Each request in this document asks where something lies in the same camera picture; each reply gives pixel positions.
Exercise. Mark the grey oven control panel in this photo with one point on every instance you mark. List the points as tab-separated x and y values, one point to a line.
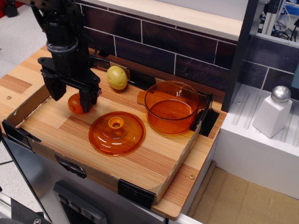
77	210

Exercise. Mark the light wooden shelf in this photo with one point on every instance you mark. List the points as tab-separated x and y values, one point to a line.
202	22

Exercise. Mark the orange toy carrot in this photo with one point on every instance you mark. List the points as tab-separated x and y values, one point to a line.
74	104

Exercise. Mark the cardboard fence with black tape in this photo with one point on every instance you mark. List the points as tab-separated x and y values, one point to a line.
55	132

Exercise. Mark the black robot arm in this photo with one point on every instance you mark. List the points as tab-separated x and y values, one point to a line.
61	21

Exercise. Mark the orange transparent pot lid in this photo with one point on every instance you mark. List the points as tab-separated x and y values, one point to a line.
117	133

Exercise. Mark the white toy sink drainboard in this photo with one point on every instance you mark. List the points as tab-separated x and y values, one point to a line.
244	151

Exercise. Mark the white salt shaker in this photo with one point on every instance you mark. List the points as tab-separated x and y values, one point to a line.
273	112

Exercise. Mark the orange transparent pot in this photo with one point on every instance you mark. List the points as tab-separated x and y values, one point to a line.
172	107

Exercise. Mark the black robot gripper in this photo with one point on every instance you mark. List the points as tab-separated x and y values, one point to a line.
70	66

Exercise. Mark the yellow toy potato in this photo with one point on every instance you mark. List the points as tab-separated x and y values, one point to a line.
117	77

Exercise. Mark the dark grey right post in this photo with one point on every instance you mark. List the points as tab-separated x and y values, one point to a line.
248	32

